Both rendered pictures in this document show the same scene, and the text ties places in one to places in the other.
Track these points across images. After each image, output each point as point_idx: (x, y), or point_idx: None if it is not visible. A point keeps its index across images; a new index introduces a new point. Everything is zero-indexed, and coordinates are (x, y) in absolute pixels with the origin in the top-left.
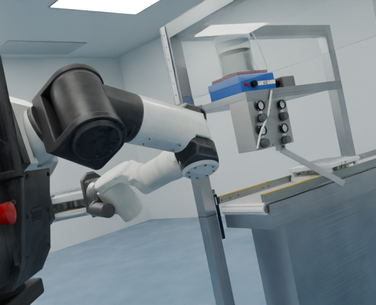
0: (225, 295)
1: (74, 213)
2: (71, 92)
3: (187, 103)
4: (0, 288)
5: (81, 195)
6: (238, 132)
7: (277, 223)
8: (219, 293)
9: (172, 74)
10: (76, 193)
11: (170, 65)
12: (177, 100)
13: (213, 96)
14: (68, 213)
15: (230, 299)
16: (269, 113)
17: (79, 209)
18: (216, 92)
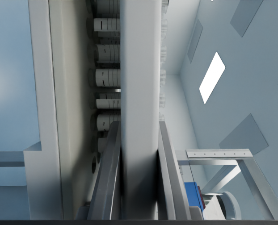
0: (19, 163)
1: (45, 72)
2: None
3: (186, 162)
4: None
5: (139, 134)
6: (157, 219)
7: None
8: (22, 157)
9: (212, 154)
10: (155, 110)
11: (219, 154)
12: (190, 154)
13: (187, 186)
14: (45, 34)
15: (17, 164)
16: None
17: (63, 108)
18: (191, 192)
